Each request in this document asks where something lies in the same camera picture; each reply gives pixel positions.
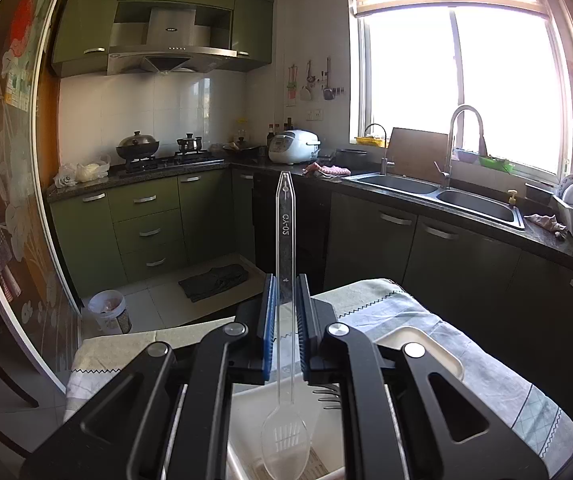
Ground tall steel faucet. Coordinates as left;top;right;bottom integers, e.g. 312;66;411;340
433;104;488;189

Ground steel double sink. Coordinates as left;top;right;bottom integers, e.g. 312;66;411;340
341;172;526;231

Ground flower print sliding glass door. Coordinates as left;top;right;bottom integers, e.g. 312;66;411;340
0;0;86;397

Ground hanging strainer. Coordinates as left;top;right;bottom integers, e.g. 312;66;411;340
301;59;315;99

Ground clear plastic slotted spoon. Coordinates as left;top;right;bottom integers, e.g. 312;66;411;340
260;171;312;480

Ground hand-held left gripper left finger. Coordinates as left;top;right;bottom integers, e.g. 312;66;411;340
19;274;278;480

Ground wooden cutting board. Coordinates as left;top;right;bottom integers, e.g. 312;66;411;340
387;127;450;181

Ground grey white patchwork tablecloth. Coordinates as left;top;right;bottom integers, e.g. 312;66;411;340
64;277;573;472

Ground dark lower cabinets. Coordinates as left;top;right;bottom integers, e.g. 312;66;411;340
251;172;573;361

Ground green lower cabinets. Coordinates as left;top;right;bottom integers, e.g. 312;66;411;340
48;167;258;299

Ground small steel faucet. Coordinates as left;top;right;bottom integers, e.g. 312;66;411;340
363;123;395;175

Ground white plastic bag with food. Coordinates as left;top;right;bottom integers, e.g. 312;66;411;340
75;156;112;184

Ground pink cloth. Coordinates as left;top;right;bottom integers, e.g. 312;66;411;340
301;161;352;180

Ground grey rag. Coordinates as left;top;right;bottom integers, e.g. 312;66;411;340
523;213;567;234

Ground steel range hood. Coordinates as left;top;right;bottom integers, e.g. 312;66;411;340
107;5;238;77

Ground green cabinets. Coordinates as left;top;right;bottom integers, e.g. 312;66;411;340
50;0;275;79
48;167;258;299

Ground white trash bin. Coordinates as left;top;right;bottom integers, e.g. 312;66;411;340
87;289;134;336

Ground hanging metal ladle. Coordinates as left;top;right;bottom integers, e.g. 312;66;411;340
321;57;337;102

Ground metal fork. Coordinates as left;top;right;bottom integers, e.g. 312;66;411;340
311;386;343;409

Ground steel pot with lid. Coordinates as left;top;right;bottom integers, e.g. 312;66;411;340
176;133;204;155

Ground white rice cooker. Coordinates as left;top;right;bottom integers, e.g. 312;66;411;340
268;130;322;166

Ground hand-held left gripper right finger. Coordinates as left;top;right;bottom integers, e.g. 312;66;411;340
297;274;549;480

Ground window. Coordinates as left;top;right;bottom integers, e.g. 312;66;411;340
348;0;573;182

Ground black wok with lid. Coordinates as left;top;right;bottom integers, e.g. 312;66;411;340
116;131;160;162

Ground dark floor mat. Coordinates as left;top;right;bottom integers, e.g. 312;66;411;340
178;263;252;304

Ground green plastic basket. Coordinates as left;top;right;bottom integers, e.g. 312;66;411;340
478;155;515;174

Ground black frying pan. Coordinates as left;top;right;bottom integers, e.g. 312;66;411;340
223;140;268;154

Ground crumpled white plastic bag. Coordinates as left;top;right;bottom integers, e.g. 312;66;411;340
53;163;78;189

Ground green upper cabinets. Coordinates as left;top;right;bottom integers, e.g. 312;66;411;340
50;0;275;79

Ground white slotted utensil basket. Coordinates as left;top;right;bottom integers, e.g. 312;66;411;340
226;384;348;480

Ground hanging wall ornament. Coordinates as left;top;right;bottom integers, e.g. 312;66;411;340
286;63;300;109

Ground black gas stove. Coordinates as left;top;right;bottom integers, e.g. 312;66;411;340
115;152;226;177

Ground black cooking pot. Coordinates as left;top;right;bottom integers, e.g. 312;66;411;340
335;148;368;170

